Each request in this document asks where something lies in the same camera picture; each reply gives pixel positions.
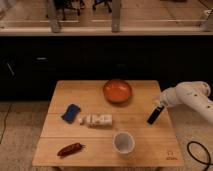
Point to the blue eraser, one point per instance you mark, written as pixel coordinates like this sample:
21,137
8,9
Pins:
71,112

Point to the white toy block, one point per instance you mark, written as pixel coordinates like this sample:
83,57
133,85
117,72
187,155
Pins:
96,120

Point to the orange bowl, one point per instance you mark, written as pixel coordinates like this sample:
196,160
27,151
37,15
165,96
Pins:
117,91

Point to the white cup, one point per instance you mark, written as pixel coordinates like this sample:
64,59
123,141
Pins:
123,143

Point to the red chili pepper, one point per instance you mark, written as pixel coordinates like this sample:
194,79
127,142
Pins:
70,149

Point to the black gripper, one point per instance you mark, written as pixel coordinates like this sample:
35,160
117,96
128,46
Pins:
155,114

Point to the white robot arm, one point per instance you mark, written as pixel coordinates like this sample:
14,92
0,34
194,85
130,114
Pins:
194,94

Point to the wooden table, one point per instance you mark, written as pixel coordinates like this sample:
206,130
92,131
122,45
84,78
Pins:
155,145

